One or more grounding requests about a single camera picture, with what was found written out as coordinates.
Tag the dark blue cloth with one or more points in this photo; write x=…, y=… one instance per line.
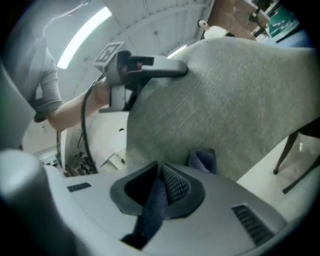
x=156, y=200

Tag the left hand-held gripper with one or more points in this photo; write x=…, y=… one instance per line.
x=116, y=72

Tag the pile of clutter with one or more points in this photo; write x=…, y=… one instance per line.
x=80, y=162

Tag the person's grey shirt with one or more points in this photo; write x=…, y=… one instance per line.
x=35, y=75

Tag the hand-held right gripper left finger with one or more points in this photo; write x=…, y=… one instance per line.
x=130, y=187

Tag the green sign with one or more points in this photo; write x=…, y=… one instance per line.
x=283, y=25

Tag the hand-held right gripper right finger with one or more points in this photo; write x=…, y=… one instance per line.
x=178, y=187

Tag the grey fabric chair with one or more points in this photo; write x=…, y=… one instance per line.
x=212, y=105

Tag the round wooden table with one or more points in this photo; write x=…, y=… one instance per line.
x=246, y=12

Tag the person's left forearm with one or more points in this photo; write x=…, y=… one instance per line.
x=75, y=110

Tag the long ceiling light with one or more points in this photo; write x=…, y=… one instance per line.
x=82, y=37

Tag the small ceiling light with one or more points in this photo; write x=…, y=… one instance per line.
x=176, y=51

